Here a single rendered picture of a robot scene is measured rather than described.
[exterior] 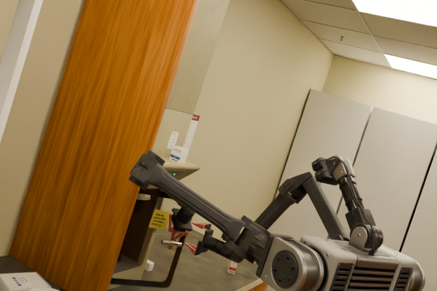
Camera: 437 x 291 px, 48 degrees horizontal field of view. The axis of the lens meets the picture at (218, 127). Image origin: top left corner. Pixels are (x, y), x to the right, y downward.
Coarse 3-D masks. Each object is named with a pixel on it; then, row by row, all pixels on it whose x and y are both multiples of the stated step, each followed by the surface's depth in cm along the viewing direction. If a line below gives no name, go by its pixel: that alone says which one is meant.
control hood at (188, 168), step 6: (168, 162) 194; (174, 162) 199; (186, 162) 209; (168, 168) 189; (174, 168) 193; (180, 168) 197; (186, 168) 201; (192, 168) 206; (198, 168) 210; (180, 174) 206; (186, 174) 210
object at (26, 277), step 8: (32, 272) 184; (0, 280) 171; (8, 280) 173; (16, 280) 175; (24, 280) 176; (32, 280) 178; (40, 280) 180; (0, 288) 170; (8, 288) 167; (16, 288) 169; (24, 288) 170
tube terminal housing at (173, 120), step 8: (168, 112) 198; (176, 112) 203; (184, 112) 209; (168, 120) 200; (176, 120) 205; (184, 120) 211; (160, 128) 196; (168, 128) 202; (176, 128) 207; (184, 128) 213; (160, 136) 198; (168, 136) 204; (184, 136) 215; (160, 144) 200; (176, 144) 211; (160, 152) 202; (168, 152) 207
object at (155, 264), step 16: (144, 192) 192; (160, 192) 196; (144, 208) 193; (160, 208) 197; (176, 208) 201; (144, 224) 195; (128, 240) 193; (144, 240) 196; (160, 240) 200; (128, 256) 194; (144, 256) 198; (160, 256) 201; (176, 256) 205; (128, 272) 196; (144, 272) 199; (160, 272) 203
